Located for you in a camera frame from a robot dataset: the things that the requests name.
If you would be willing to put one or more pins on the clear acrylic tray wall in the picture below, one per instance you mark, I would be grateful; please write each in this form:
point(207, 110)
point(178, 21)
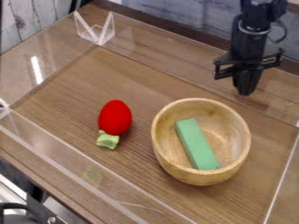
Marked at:
point(86, 186)

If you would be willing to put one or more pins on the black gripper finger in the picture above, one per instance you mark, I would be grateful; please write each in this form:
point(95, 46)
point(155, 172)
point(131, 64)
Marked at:
point(253, 77)
point(238, 81)

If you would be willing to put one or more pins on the green rectangular stick block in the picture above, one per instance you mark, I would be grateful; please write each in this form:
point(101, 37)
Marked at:
point(197, 146)

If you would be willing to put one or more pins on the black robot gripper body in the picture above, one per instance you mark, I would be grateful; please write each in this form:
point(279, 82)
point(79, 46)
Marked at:
point(249, 52)

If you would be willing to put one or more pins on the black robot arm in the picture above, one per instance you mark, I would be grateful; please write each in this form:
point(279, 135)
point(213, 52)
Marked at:
point(258, 14)

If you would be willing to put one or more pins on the red plush strawberry toy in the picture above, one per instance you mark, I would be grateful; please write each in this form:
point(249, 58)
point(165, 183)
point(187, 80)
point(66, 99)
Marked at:
point(114, 123)

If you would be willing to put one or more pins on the brown wooden bowl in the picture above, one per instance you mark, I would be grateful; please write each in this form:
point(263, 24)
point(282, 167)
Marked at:
point(226, 131)

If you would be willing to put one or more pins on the clear acrylic corner bracket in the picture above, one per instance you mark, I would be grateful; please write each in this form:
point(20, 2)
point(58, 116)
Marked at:
point(97, 34)

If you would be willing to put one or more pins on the black metal stand base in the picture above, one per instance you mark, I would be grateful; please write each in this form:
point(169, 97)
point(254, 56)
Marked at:
point(23, 208)

